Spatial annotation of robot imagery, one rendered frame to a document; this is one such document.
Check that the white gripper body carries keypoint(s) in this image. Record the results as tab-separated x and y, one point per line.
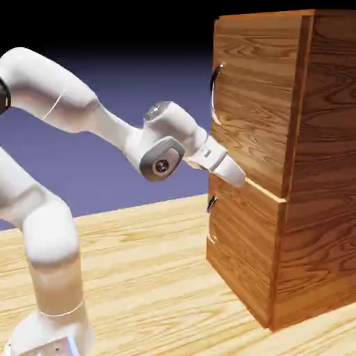
231	169

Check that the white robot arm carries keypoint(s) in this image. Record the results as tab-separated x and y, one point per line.
55	94

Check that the tall wooden cabinet door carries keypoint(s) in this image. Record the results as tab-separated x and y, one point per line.
256	100

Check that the short wooden cabinet door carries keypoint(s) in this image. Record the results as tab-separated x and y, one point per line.
244	250

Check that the wooden cabinet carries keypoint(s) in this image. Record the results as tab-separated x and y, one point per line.
319	167

